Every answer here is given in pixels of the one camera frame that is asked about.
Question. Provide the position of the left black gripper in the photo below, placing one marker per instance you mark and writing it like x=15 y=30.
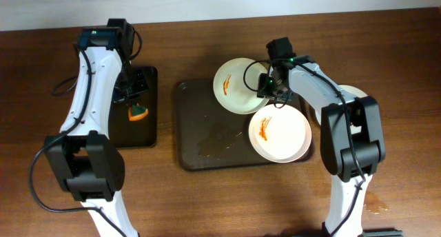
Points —
x=131 y=97

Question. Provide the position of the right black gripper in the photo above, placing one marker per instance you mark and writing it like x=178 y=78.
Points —
x=270 y=93

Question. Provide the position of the orange and green sponge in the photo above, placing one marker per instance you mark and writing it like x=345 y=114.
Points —
x=137 y=112

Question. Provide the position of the white plate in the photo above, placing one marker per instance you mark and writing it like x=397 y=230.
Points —
x=231 y=91
x=280 y=135
x=353 y=90

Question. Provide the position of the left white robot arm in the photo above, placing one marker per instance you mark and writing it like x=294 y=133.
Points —
x=85 y=163

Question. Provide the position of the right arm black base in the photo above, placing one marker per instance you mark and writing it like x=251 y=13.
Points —
x=382 y=233

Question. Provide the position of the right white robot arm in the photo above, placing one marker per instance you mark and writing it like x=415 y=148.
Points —
x=351 y=137

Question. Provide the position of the black water tray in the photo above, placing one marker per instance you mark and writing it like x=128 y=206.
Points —
x=124 y=133

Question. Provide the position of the brown serving tray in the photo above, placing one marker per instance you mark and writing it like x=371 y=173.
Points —
x=207 y=135

